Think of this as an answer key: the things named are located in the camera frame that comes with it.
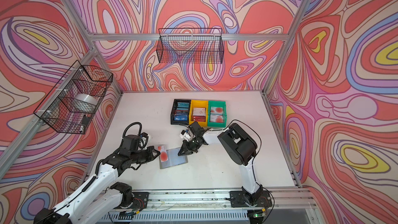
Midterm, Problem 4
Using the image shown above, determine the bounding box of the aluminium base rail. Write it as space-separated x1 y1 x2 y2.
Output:
97 188 324 224

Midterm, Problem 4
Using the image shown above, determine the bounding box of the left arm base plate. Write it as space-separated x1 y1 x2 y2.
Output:
113 191 149 211

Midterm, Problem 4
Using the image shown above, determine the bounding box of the green plastic bin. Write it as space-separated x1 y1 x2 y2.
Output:
207 101 227 128

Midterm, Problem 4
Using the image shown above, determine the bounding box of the black plastic bin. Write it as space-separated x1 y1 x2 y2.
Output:
170 99 191 126

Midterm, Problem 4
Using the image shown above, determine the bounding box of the aluminium frame post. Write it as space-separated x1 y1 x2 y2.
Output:
262 0 324 95

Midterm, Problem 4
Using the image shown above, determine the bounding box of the grey leather card holder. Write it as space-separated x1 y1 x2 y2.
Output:
160 148 188 169

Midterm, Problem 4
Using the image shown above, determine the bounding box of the blue VIP card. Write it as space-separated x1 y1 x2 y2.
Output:
174 114 188 122

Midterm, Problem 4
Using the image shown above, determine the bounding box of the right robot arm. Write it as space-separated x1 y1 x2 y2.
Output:
178 122 263 206

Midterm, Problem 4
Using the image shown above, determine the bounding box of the wire basket on wall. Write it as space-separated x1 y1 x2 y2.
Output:
156 28 224 64
34 61 113 134

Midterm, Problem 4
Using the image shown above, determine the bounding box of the yellow plastic bin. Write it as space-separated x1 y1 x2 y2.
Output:
189 100 208 127

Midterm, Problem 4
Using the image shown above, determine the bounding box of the wire basket on back wall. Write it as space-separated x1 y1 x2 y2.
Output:
156 28 224 64

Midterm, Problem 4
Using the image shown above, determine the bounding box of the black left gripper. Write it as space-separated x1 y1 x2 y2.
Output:
129 146 161 165

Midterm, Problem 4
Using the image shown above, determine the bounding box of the april card from holder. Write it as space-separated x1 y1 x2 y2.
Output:
158 145 169 163

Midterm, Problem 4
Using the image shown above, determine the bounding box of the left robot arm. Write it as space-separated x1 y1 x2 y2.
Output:
33 135 161 224

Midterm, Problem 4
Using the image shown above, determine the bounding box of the april card stack far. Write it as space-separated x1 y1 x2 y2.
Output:
210 106 224 115

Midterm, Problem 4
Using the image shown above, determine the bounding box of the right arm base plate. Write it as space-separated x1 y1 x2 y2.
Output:
226 190 273 209

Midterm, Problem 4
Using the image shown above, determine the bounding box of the red VIP card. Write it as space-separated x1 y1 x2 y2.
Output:
191 115 206 122

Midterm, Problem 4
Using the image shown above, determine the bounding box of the white roll in basket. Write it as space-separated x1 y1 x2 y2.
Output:
72 93 98 113

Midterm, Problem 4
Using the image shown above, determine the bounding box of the wire basket on left wall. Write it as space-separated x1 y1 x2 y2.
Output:
34 61 113 134

